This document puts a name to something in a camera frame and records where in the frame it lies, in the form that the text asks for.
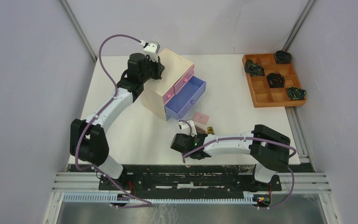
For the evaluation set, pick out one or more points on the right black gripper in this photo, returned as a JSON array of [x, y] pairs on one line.
[[187, 136]]

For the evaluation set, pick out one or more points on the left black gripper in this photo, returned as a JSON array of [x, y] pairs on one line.
[[159, 68]]

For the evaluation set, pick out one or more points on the cream drawer organizer cabinet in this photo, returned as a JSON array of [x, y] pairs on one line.
[[175, 67]]

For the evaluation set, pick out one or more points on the purple wide drawer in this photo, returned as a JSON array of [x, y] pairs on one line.
[[182, 102]]

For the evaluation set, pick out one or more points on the pink drawer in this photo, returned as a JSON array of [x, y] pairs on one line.
[[184, 79], [168, 95]]

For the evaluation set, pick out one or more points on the brown square blush compact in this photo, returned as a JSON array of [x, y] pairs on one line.
[[200, 130]]

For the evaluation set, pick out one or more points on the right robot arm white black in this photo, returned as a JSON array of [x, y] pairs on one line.
[[271, 149]]

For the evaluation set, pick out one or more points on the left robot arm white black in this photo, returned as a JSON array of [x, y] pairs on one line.
[[88, 141]]

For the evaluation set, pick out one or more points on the light blue bottom drawer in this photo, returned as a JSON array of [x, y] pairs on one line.
[[168, 117]]

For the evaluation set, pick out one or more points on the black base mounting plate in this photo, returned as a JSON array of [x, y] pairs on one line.
[[242, 182]]

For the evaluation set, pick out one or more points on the dark rolled cloth left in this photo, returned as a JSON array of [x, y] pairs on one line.
[[253, 69]]

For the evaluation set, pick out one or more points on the dark rolled cloth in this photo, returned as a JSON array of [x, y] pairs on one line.
[[282, 57], [253, 69], [275, 80], [296, 93]]

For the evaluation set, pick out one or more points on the orange wooden compartment tray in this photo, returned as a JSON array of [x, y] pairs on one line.
[[264, 96]]

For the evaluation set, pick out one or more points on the dark rolled cloth middle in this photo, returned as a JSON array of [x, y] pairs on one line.
[[275, 80]]

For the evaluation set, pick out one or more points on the dark rolled cloth front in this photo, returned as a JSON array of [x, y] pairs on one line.
[[296, 93]]

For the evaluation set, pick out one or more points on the dark rolled cloth back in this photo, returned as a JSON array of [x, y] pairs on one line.
[[282, 57]]

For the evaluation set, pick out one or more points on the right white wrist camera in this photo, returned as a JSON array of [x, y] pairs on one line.
[[187, 127]]

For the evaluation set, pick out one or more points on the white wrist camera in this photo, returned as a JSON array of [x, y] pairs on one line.
[[151, 49], [187, 127]]

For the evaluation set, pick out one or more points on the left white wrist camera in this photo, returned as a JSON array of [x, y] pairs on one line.
[[151, 49]]

